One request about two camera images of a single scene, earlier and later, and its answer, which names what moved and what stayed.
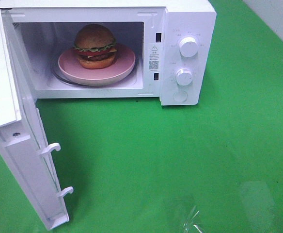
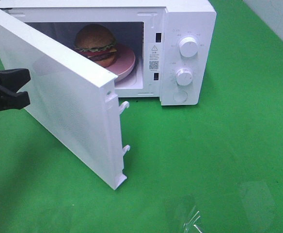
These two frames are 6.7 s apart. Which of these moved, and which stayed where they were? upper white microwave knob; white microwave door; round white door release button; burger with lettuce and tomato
Moved: white microwave door
Stayed: upper white microwave knob; burger with lettuce and tomato; round white door release button
